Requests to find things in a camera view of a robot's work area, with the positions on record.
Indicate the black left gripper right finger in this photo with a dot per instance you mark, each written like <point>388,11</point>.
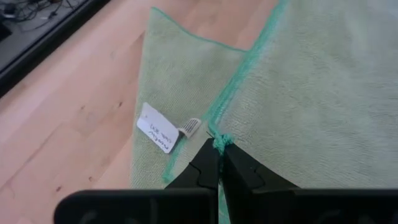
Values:
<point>264,202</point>

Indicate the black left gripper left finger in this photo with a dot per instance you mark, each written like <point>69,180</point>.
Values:
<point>192,199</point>

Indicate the sage green microfiber towel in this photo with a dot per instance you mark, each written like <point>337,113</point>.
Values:
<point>311,93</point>

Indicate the white paper tag with handwriting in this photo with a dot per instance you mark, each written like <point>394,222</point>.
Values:
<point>157,127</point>

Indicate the black metal table frame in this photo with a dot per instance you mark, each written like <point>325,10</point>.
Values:
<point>46,46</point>

